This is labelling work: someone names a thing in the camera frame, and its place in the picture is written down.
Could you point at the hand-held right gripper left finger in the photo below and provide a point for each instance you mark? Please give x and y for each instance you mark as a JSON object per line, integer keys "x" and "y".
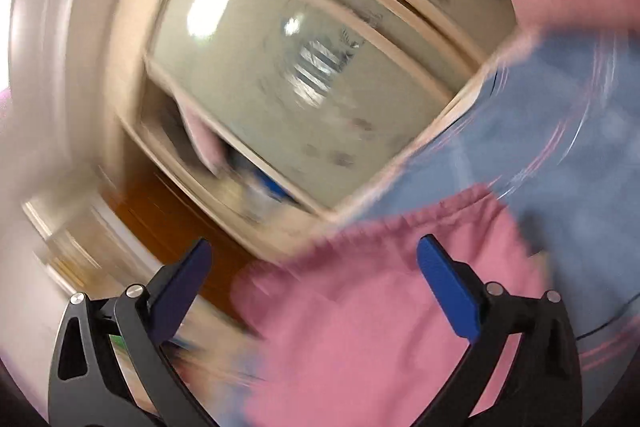
{"x": 180, "y": 292}

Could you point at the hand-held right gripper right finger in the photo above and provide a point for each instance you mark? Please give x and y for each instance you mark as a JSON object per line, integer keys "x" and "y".
{"x": 450, "y": 292}

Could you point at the pink and white garment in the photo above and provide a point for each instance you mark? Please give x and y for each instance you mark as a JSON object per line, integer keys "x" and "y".
{"x": 360, "y": 307}

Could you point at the pink clothes in wardrobe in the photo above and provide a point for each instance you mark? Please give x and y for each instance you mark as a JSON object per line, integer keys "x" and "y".
{"x": 202, "y": 142}

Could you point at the brown wooden door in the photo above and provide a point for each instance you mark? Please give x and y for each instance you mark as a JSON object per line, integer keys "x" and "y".
{"x": 185, "y": 227}

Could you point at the blue item on shelf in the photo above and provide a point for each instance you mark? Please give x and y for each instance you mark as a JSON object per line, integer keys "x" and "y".
{"x": 272, "y": 189}

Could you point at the blue bed sheet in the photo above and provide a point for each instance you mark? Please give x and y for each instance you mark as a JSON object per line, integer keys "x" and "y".
{"x": 560, "y": 147}

